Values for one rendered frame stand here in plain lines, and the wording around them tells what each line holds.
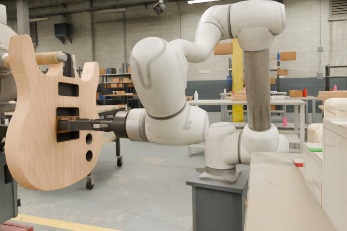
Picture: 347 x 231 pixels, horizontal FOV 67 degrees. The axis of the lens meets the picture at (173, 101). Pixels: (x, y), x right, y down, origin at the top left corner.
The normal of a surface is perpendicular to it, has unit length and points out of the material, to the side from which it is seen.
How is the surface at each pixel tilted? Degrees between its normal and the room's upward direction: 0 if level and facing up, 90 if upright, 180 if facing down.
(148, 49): 47
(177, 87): 103
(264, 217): 0
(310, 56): 90
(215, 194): 90
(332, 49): 90
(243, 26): 121
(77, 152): 88
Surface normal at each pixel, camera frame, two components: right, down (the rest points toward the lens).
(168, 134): -0.22, 0.62
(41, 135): 0.95, -0.04
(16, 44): -0.30, -0.19
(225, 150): -0.33, 0.07
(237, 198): 0.34, 0.04
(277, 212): -0.02, -1.00
